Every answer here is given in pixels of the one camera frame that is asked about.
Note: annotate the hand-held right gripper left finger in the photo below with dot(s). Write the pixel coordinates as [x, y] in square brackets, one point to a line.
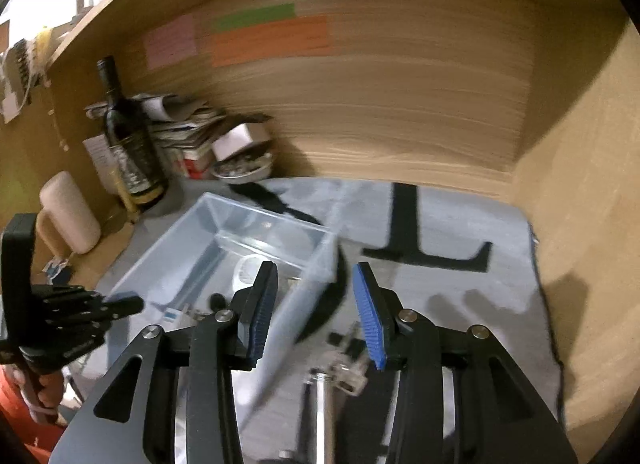
[262, 314]

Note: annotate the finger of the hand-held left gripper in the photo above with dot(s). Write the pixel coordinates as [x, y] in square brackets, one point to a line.
[122, 306]

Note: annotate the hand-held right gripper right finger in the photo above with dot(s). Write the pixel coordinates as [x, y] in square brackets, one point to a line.
[367, 314]

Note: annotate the white handheld massager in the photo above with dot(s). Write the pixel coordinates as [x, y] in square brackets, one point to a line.
[247, 271]

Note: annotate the small clear plastic piece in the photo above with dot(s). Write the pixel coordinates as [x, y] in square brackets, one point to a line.
[347, 374]

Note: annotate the clear plastic container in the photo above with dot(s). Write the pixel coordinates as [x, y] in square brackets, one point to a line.
[200, 244]

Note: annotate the silver metal cylinder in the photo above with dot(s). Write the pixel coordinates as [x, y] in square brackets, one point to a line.
[325, 419]

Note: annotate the person's left hand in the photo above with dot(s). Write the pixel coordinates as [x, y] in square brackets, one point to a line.
[50, 389]

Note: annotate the black plastic clips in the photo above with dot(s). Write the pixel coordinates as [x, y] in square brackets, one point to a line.
[345, 341]

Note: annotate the small blue white wrapper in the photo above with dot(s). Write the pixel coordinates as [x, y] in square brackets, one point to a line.
[57, 268]

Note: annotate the cream cup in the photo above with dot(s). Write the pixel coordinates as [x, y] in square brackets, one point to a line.
[70, 214]

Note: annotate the yellow pencil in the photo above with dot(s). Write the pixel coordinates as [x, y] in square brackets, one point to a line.
[131, 209]

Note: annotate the grey mat with black letters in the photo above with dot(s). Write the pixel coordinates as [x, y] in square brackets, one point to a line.
[450, 254]

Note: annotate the white paper note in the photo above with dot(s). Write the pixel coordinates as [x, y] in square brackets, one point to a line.
[100, 159]

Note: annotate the white bowl of small bits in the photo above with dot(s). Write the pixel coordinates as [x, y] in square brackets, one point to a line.
[240, 169]

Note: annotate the dark wine bottle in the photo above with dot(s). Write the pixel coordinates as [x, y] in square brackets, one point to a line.
[132, 154]

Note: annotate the person's red clothing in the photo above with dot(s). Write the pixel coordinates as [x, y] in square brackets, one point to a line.
[20, 429]

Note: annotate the small pink box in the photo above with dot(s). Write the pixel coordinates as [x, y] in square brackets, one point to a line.
[235, 139]

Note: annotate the stack of magazines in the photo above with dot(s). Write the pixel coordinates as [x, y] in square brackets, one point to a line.
[185, 129]

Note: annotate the yellow hanging sponge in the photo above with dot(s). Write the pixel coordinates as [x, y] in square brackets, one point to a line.
[44, 39]

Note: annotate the pink sticky note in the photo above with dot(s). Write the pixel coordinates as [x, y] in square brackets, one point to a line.
[170, 42]

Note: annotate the orange sticky note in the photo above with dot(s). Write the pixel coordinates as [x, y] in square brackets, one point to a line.
[270, 42]

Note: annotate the green sticky note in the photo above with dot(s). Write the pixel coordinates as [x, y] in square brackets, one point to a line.
[255, 17]

